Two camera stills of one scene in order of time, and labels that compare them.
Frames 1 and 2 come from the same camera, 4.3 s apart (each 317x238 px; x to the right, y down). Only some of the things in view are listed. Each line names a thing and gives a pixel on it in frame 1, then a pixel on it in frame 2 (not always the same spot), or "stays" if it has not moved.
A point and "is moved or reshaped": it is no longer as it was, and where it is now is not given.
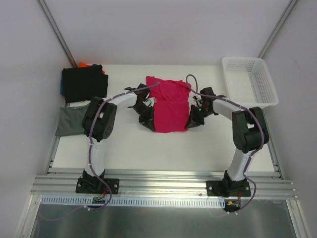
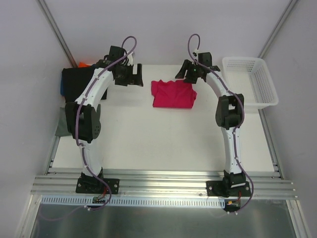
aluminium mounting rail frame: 164,184 stays
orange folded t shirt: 82,65 stays
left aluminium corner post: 58,32 stays
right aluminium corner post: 285,14 stays
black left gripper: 144,113 to 133,75
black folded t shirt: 84,83 stays
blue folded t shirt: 62,87 stays
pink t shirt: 170,108 is moved or reshaped
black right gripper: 194,114 to 189,74
